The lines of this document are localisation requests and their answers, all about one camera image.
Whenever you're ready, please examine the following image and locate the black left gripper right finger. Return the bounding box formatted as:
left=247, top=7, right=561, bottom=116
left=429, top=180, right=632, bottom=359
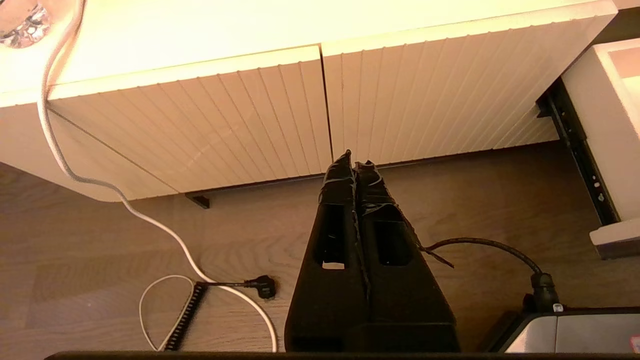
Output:
left=354, top=160, right=462, bottom=353

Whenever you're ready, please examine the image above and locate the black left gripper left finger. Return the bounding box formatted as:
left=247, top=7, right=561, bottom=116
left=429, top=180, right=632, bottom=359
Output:
left=284, top=149, right=371, bottom=353

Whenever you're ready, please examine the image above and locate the white ribbed drawer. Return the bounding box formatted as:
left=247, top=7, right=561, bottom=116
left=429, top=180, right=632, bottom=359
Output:
left=562, top=37, right=640, bottom=261

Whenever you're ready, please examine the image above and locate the white TV cabinet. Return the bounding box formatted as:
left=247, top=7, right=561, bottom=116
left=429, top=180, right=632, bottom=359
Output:
left=0, top=0, right=621, bottom=211

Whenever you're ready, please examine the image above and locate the silver grey device box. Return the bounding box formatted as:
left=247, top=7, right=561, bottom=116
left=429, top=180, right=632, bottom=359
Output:
left=487, top=306, right=640, bottom=354

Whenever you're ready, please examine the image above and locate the white ribbed curved cabinet panel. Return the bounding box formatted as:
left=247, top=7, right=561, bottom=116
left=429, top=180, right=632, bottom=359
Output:
left=0, top=45, right=333, bottom=203

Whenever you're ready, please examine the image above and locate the white ribbed flat cabinet panel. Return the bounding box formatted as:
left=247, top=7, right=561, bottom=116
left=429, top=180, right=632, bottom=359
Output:
left=321, top=2, right=621, bottom=167

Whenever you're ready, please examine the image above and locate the clear glass object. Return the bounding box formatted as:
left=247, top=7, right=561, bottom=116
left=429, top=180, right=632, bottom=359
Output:
left=0, top=0, right=51, bottom=49

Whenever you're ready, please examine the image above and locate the black plug with coiled cord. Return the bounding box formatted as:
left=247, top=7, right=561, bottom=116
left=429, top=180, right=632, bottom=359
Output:
left=164, top=275, right=278, bottom=352

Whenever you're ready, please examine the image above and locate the black looped cable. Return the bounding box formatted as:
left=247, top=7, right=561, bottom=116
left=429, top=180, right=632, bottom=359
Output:
left=419, top=237, right=561, bottom=313

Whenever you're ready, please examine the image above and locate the thin white cable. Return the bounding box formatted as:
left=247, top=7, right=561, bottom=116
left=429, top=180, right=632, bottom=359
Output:
left=138, top=274, right=197, bottom=352

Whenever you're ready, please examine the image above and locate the black drawer slide rail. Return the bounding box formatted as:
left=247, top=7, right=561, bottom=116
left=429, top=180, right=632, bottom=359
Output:
left=536, top=77, right=621, bottom=227

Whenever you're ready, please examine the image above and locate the thick white power cable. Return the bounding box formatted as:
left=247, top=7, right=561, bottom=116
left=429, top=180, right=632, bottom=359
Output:
left=36, top=0, right=278, bottom=353

